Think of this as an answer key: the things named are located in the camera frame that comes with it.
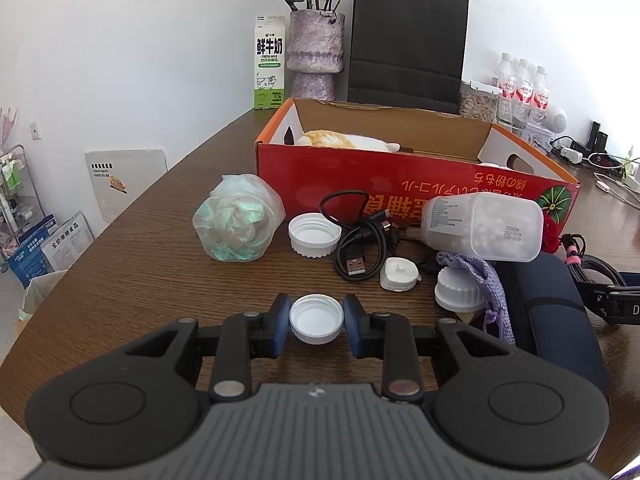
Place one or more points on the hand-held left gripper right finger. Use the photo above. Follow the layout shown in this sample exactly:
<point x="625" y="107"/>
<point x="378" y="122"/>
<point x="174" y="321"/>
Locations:
<point x="352" y="327"/>

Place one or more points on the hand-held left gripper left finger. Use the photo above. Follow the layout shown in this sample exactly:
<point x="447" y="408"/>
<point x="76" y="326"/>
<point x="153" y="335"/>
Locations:
<point x="282" y="325"/>

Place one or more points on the white plastic bottle cap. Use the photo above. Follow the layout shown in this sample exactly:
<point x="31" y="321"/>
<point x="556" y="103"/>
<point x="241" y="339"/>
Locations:
<point x="316" y="319"/>

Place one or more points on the small white adapter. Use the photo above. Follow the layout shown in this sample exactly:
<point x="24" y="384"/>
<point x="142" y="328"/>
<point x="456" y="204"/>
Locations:
<point x="398" y="274"/>

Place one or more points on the navy blue case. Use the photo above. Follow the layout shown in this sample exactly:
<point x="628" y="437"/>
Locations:
<point x="550" y="320"/>

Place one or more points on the red knitted item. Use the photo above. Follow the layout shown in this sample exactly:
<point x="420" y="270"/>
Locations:
<point x="551" y="235"/>

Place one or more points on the white ribbed flanged lid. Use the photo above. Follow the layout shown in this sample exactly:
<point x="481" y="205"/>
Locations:
<point x="457" y="292"/>

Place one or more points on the green bundle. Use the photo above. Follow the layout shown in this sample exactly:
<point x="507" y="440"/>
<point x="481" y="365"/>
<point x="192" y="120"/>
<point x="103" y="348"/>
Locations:
<point x="235" y="217"/>

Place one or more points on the purple knitted pouch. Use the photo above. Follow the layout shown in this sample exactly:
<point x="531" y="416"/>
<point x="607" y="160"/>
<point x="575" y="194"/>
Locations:
<point x="480" y="272"/>

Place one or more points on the red cardboard box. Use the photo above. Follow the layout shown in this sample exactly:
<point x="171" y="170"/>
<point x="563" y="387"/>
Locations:
<point x="380" y="180"/>

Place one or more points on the white plastic pill bottle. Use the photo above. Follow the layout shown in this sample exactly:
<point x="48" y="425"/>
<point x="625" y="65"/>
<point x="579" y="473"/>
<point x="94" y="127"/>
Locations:
<point x="482" y="227"/>

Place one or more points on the clear container of seeds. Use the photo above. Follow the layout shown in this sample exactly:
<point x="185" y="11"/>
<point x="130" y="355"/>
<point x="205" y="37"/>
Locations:
<point x="477" y="105"/>

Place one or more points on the white charger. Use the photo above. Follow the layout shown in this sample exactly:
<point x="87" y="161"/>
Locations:
<point x="571" y="154"/>

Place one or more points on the black upright boxes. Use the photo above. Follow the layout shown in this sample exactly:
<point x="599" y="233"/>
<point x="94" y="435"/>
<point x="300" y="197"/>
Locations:
<point x="597" y="137"/>

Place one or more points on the white and orange plush toy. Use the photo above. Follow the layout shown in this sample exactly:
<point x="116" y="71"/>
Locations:
<point x="345" y="141"/>

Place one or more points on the white tin box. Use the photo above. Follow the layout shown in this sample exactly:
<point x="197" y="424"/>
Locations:
<point x="537" y="136"/>

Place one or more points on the white round speaker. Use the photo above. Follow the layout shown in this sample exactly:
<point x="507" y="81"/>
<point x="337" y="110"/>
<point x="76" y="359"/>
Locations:
<point x="557" y="120"/>

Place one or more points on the white board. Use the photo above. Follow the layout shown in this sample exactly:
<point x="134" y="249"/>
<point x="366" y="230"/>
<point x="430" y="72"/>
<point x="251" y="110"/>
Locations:
<point x="130" y="180"/>

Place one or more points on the water bottle with red label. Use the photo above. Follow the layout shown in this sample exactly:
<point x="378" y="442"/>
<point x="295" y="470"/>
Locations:
<point x="540" y="92"/>
<point x="523" y="87"/>
<point x="506" y="85"/>

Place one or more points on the white printed box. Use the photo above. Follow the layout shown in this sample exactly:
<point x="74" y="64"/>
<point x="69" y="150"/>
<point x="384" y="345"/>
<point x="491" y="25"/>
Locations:
<point x="70" y="242"/>

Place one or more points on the bin with pale bag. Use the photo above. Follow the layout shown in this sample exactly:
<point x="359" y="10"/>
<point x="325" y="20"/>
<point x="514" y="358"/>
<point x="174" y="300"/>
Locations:
<point x="40" y="295"/>

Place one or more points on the blue cardboard box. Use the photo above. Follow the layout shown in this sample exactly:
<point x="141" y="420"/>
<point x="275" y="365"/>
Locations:
<point x="30" y="260"/>

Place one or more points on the green and white milk carton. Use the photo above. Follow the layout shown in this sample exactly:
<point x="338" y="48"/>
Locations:
<point x="270" y="60"/>

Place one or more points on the purple textured vase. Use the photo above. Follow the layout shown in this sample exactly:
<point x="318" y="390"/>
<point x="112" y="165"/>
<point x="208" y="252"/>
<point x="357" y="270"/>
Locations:
<point x="315" y="45"/>

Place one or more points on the black paper bag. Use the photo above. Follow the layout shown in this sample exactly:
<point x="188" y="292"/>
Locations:
<point x="405" y="45"/>

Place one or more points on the pink dried plant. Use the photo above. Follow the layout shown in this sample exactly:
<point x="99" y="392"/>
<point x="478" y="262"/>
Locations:
<point x="7" y="127"/>

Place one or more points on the white wall outlet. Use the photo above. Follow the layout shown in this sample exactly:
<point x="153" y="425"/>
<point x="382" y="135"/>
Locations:
<point x="35" y="130"/>

